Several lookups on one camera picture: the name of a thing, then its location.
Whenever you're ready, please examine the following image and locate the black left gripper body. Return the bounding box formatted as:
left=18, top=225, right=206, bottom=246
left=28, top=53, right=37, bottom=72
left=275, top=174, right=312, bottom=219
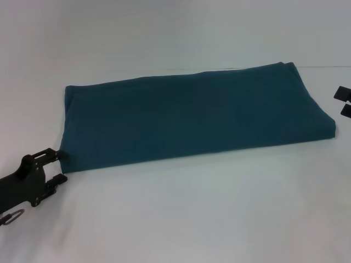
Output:
left=0, top=153, right=48, bottom=214

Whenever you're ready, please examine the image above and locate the teal blue shirt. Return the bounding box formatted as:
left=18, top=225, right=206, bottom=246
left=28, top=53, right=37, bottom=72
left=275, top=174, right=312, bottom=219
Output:
left=60, top=61, right=337, bottom=175

